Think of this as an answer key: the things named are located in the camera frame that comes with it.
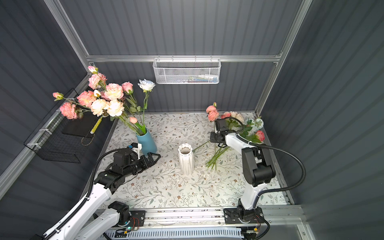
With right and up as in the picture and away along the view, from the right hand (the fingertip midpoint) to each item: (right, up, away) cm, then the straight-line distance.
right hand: (216, 137), depth 98 cm
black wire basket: (-76, +1, -27) cm, 80 cm away
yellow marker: (-65, +5, -24) cm, 69 cm away
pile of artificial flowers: (+27, +6, +6) cm, 28 cm away
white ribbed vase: (-18, -9, -24) cm, 32 cm away
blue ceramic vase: (-42, -3, -11) cm, 43 cm away
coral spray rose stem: (-2, +17, +2) cm, 17 cm away
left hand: (-34, -10, -20) cm, 41 cm away
